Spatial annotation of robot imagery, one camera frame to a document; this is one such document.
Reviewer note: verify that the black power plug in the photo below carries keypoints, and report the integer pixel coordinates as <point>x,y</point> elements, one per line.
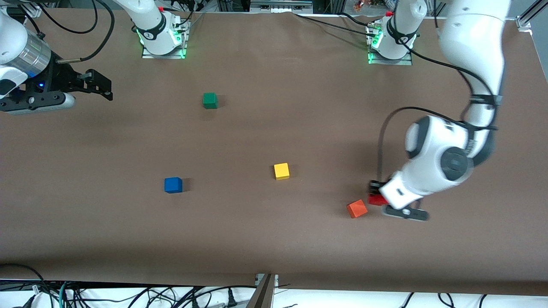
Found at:
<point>232,299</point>

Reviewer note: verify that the small metal table bracket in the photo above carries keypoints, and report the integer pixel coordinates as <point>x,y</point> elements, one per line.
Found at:
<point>258,279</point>

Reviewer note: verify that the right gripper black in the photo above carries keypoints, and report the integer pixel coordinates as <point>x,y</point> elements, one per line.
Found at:
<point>61,79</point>

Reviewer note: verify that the white power strip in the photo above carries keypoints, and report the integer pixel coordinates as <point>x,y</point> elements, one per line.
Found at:
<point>280,5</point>

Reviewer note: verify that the aluminium corner bracket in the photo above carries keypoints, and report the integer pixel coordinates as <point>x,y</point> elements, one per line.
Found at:
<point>33,12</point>
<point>524,22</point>

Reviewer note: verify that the red cube block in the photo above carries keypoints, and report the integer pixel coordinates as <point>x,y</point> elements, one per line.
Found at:
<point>376,199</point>

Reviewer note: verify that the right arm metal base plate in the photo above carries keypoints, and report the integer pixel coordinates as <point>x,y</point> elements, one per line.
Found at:
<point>182,42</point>

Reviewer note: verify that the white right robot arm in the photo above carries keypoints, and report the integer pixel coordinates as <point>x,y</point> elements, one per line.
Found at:
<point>150,21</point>

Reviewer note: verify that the orange cube block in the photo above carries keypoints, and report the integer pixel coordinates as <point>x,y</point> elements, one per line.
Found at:
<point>356,208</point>

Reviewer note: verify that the green cube block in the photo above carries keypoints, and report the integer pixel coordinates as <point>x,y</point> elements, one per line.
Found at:
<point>209,100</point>

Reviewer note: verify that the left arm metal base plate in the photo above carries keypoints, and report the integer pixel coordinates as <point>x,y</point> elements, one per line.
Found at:
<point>406,61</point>

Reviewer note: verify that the brown paper table cover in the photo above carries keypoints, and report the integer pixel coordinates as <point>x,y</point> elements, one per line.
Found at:
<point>274,244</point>

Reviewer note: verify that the blue cube block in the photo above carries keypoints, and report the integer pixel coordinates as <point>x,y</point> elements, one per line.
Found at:
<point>173,185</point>

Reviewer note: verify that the yellow cube block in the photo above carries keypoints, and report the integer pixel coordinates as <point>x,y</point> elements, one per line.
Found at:
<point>281,171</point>

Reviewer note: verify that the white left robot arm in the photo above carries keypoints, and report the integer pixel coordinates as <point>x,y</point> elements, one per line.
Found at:
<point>471,34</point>

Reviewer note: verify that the brown slanted bar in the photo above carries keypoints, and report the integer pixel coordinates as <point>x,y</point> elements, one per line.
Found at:
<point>262,295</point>

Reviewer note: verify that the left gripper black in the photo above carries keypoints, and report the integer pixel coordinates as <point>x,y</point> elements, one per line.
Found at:
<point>375,186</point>

